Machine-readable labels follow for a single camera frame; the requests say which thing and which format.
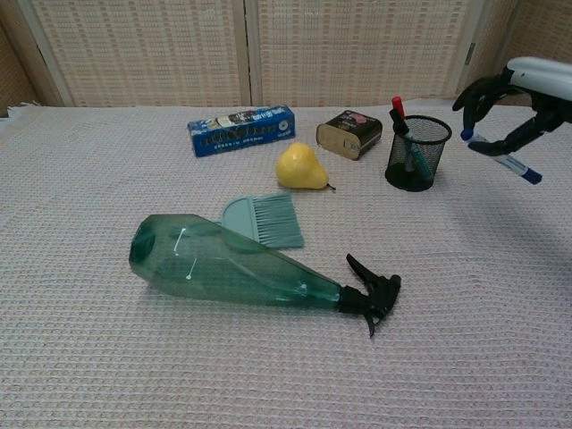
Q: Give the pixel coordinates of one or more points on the brown woven screen panel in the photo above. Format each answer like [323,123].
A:
[18,67]
[536,31]

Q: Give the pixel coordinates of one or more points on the black and gold tin can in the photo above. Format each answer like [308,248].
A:
[344,134]

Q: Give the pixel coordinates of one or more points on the white waffle tablecloth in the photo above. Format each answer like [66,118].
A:
[89,357]

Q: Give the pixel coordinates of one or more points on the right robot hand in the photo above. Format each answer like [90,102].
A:
[549,80]

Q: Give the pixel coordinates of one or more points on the light woven screen panel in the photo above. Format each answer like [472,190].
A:
[357,49]
[134,49]

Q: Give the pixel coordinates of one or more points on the red capped marker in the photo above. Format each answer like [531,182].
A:
[397,105]

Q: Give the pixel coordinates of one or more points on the black mesh pen holder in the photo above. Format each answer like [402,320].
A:
[402,175]

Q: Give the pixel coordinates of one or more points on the teal hand brush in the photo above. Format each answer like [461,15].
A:
[241,219]

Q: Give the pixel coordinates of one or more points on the blue cardboard box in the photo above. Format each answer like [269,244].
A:
[241,134]

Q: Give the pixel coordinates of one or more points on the yellow pear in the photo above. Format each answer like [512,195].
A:
[297,167]

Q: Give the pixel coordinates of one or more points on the blue capped marker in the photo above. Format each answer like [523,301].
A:
[518,166]

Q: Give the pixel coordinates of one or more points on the green spray bottle black trigger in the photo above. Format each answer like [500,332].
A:
[201,259]

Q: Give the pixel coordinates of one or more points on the green marker black cap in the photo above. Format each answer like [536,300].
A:
[397,121]

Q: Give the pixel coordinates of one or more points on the metal screen hinge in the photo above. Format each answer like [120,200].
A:
[470,52]

